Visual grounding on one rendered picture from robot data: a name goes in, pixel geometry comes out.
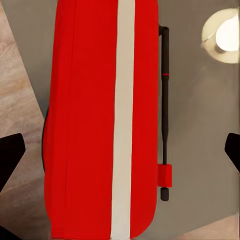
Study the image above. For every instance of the radio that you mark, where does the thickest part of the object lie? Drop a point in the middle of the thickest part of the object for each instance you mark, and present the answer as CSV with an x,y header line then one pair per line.
x,y
99,143

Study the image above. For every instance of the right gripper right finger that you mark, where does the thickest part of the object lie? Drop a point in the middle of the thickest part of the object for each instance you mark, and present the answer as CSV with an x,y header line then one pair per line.
x,y
232,148

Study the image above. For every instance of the coffee table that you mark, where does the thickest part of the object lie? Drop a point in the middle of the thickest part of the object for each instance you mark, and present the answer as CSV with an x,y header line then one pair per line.
x,y
203,102

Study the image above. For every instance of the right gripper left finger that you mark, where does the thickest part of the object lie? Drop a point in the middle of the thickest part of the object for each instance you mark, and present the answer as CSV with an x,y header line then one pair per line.
x,y
12,148

